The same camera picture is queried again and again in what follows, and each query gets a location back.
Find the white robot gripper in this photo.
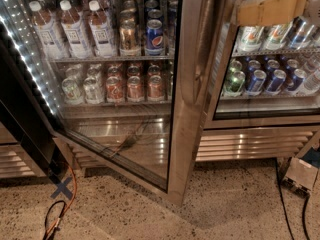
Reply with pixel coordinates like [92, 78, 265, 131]
[237, 0, 320, 26]

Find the glass fridge door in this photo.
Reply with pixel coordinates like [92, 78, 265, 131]
[206, 0, 320, 129]
[0, 0, 251, 207]

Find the green can right door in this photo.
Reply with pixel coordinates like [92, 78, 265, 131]
[224, 71, 246, 97]

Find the steel fridge bottom grille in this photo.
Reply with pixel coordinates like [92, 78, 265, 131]
[63, 129, 314, 169]

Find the white 7up can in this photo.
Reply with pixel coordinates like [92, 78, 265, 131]
[263, 23, 292, 50]
[238, 26, 264, 52]

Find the silver blue can right shelf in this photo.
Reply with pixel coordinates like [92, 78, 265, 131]
[288, 17, 316, 49]

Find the blue Pepsi can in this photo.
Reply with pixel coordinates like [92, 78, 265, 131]
[146, 19, 164, 56]

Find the red soda can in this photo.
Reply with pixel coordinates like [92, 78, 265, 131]
[127, 76, 144, 102]
[147, 75, 164, 101]
[106, 76, 124, 103]

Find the gold soda can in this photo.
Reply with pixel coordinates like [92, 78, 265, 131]
[119, 21, 141, 56]

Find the clear tea bottle right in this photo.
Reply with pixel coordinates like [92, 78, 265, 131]
[89, 0, 116, 58]

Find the clear tea bottle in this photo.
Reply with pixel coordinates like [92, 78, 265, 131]
[89, 0, 116, 58]
[60, 0, 92, 59]
[29, 1, 69, 60]

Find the clear tea bottle middle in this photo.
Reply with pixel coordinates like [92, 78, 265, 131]
[60, 0, 92, 59]

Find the white green can lower left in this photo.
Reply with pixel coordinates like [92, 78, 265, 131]
[62, 78, 83, 105]

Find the clear tea bottle left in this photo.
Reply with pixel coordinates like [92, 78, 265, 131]
[29, 1, 69, 60]

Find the black cable right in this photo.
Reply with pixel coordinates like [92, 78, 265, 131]
[275, 158, 296, 240]

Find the black cable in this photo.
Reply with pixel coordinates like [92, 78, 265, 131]
[43, 199, 68, 240]
[275, 158, 296, 240]

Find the black cable left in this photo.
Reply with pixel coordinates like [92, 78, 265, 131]
[43, 199, 68, 240]

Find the orange cable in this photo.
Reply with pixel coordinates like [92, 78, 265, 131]
[43, 165, 78, 240]

